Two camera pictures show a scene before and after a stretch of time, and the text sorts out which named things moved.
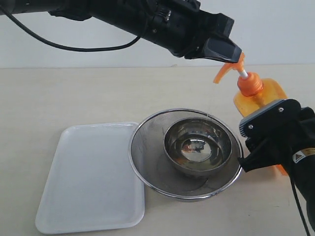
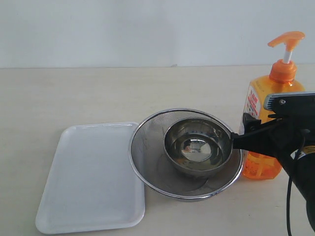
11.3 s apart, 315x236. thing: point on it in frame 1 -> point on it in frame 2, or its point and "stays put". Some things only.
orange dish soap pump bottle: (252, 94) -> (259, 164)
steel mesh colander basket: (148, 162) stays put
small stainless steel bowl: (198, 146) stays put
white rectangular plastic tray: (90, 185) stays put
